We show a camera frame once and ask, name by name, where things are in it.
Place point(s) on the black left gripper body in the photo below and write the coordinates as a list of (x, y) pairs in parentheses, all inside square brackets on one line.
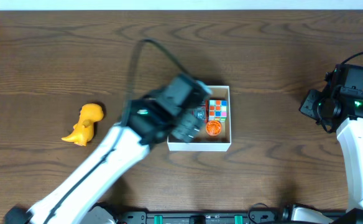
[(187, 126)]

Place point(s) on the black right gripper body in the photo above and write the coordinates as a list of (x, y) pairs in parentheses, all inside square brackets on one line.
[(307, 104)]

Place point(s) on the red toy car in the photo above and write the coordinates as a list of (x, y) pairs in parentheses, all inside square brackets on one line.
[(201, 113)]

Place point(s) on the orange turbine wheel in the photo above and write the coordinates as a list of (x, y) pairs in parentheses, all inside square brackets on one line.
[(213, 128)]

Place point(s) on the colourful puzzle cube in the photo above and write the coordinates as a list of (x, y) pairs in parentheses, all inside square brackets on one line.
[(217, 110)]

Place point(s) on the white cardboard box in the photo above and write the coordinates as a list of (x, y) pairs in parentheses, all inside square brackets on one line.
[(204, 142)]

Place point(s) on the orange toy dinosaur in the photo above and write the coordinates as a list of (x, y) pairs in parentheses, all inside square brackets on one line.
[(83, 130)]

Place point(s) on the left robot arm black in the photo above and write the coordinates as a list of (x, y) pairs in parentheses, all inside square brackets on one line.
[(145, 122)]

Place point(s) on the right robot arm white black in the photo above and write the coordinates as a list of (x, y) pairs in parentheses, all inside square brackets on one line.
[(350, 138)]

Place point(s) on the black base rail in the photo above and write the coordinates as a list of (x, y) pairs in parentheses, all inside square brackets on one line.
[(258, 213)]

